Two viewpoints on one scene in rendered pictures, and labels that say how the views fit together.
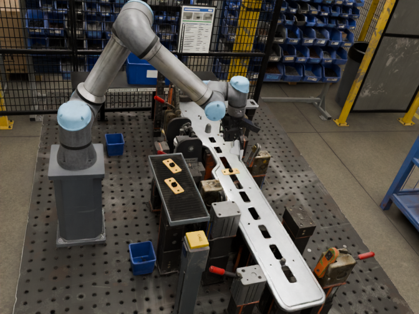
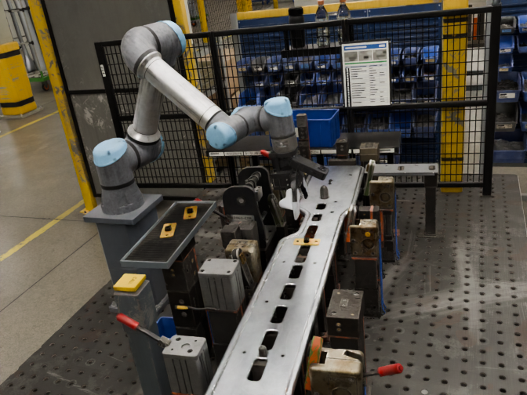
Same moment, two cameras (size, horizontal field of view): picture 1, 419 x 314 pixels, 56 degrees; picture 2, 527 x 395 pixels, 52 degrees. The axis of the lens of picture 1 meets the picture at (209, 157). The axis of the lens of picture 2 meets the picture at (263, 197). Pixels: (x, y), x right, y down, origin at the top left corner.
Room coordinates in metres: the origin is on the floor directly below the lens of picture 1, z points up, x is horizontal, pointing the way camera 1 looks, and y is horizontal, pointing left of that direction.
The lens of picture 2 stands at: (0.26, -1.06, 1.85)
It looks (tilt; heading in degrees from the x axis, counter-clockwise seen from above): 24 degrees down; 43
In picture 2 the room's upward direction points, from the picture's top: 7 degrees counter-clockwise
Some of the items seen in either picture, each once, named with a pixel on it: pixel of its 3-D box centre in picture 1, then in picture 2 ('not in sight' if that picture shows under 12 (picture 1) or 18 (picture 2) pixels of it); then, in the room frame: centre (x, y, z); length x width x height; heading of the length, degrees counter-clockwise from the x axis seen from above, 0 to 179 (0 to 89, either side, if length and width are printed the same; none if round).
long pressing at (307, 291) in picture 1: (233, 174); (307, 246); (1.43, -0.12, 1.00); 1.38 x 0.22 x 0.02; 25
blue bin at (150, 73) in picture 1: (152, 68); (303, 128); (2.19, 0.43, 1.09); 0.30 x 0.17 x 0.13; 109
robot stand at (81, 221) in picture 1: (79, 195); (135, 254); (1.21, 0.52, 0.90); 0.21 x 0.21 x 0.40; 20
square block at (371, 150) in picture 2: not in sight; (370, 183); (2.17, 0.08, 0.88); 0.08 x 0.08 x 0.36; 25
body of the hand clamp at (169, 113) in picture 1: (169, 139); (292, 211); (1.80, 0.24, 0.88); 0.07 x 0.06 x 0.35; 115
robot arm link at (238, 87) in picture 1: (237, 91); (278, 117); (1.43, -0.06, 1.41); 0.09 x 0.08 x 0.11; 98
